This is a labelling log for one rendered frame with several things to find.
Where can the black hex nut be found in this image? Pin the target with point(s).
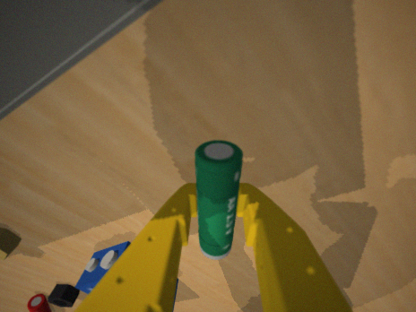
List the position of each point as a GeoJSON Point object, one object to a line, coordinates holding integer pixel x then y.
{"type": "Point", "coordinates": [63, 295]}

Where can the olive-yellow hex nut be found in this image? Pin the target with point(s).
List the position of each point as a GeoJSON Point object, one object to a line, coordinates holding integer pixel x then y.
{"type": "Point", "coordinates": [8, 243]}

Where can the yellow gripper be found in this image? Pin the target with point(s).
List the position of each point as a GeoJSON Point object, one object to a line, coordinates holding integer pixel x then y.
{"type": "Point", "coordinates": [292, 276]}

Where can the blue battery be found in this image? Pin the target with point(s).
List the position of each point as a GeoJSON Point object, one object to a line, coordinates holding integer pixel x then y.
{"type": "Point", "coordinates": [97, 267]}

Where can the green battery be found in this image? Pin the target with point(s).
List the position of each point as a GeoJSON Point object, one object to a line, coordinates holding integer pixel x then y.
{"type": "Point", "coordinates": [218, 166]}

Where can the red battery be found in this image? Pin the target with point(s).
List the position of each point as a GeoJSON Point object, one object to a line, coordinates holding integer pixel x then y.
{"type": "Point", "coordinates": [38, 303]}

